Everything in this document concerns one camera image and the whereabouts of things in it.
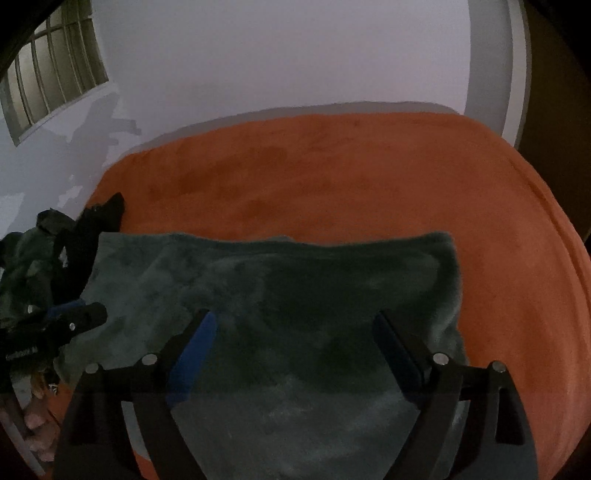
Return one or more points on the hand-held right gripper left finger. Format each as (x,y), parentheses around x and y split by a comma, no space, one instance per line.
(194,355)

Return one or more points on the orange blanket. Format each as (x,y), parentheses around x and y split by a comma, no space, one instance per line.
(369,175)

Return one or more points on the brown wooden door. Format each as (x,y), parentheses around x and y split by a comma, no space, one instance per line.
(554,115)

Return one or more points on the green fleece pajama top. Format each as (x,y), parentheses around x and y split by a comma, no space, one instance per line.
(300,286)

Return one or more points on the barred window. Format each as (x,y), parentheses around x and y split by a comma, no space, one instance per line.
(55,69)

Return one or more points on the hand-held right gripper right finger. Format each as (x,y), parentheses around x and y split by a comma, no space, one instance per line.
(397,355)

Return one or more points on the black garment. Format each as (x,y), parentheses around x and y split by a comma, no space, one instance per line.
(104,217)

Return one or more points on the person's bare foot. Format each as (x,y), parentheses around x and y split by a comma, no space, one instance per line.
(36,420)

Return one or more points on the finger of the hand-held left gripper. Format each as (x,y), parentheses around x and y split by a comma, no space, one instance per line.
(87,318)
(69,307)

